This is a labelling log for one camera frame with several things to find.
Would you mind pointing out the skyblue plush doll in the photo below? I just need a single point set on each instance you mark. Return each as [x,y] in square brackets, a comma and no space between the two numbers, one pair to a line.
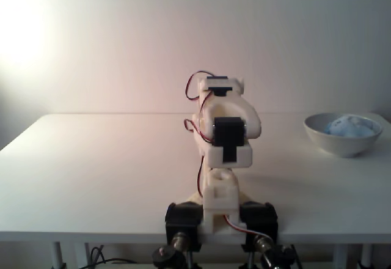
[348,126]

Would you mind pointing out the white ceramic bowl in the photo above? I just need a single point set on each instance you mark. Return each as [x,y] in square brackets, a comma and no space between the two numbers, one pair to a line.
[342,146]

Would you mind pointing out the black table clamp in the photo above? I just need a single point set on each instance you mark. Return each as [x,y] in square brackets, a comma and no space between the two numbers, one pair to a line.
[183,220]
[259,217]

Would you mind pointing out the white table leg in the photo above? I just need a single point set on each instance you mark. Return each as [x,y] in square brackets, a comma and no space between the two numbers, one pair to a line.
[340,256]
[58,255]

